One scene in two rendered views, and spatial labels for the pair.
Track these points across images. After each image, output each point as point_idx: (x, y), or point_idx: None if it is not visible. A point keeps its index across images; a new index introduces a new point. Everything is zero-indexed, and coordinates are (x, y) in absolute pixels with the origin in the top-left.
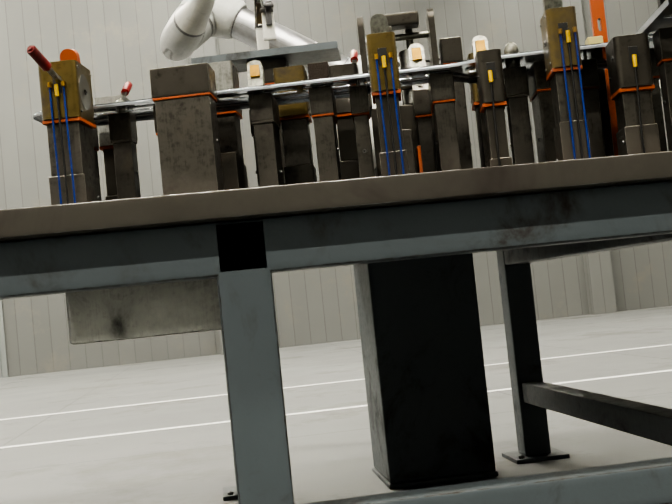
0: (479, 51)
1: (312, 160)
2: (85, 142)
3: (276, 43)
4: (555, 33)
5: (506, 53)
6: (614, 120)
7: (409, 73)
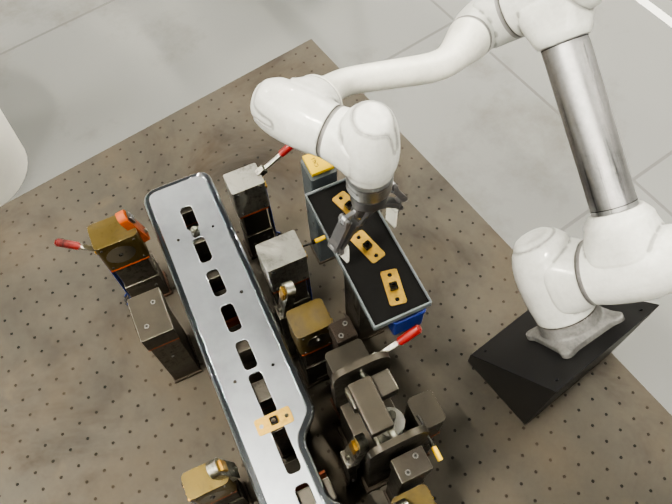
0: None
1: (323, 358)
2: (130, 271)
3: (561, 118)
4: None
5: None
6: None
7: (281, 476)
